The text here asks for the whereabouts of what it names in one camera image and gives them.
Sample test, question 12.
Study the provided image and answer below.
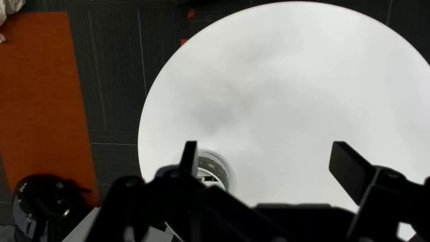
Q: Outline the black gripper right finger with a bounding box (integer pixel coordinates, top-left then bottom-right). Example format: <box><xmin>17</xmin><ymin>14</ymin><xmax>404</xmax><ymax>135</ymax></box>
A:
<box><xmin>327</xmin><ymin>140</ymin><xmax>430</xmax><ymax>242</ymax></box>

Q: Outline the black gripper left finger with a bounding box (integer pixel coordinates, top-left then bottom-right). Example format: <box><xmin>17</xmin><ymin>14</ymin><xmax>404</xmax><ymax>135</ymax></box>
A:
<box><xmin>91</xmin><ymin>140</ymin><xmax>287</xmax><ymax>242</ymax></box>

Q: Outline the orange floor mat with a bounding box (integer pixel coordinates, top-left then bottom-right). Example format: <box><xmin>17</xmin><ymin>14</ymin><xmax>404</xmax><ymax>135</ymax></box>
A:
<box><xmin>0</xmin><ymin>11</ymin><xmax>100</xmax><ymax>207</ymax></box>

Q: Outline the white cloth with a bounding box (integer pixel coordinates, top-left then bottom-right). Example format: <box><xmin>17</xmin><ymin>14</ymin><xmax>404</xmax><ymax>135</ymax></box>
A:
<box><xmin>0</xmin><ymin>0</ymin><xmax>26</xmax><ymax>27</ymax></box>

